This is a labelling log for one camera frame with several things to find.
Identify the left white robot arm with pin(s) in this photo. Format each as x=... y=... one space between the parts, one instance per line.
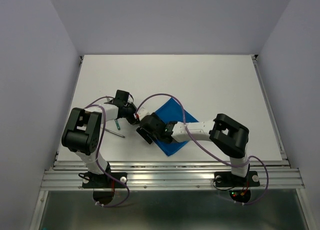
x=82 y=135

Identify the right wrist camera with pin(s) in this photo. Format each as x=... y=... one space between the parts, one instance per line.
x=142 y=112

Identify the green handled knife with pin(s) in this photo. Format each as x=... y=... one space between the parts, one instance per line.
x=117 y=124

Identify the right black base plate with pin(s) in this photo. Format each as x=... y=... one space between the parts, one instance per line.
x=227 y=179

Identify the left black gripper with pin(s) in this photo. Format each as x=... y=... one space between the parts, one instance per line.
x=133 y=121

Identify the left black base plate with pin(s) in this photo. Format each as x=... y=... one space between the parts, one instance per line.
x=95 y=181

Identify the aluminium rail frame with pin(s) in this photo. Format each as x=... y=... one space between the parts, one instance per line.
x=179 y=195

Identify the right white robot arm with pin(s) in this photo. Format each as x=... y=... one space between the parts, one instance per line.
x=227 y=134

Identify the blue cloth napkin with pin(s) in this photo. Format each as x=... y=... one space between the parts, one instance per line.
x=171 y=112

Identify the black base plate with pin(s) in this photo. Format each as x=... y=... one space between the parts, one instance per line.
x=95 y=181
x=227 y=179

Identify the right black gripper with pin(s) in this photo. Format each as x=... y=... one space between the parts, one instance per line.
x=147 y=136

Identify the silver metal fork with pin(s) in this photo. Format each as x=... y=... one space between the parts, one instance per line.
x=114 y=133

